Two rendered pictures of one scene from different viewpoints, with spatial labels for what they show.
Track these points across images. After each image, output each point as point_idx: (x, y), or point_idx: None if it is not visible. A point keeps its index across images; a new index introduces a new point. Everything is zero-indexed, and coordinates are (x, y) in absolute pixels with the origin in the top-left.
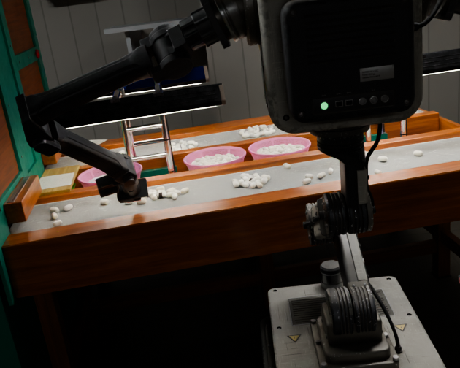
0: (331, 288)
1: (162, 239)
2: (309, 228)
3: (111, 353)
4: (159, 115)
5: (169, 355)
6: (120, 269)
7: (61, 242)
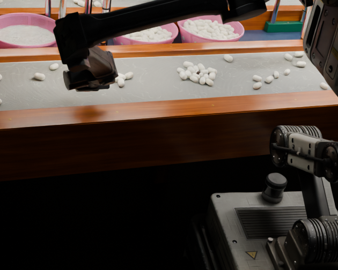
0: (305, 219)
1: (122, 139)
2: (279, 151)
3: None
4: None
5: (62, 229)
6: (71, 164)
7: (17, 134)
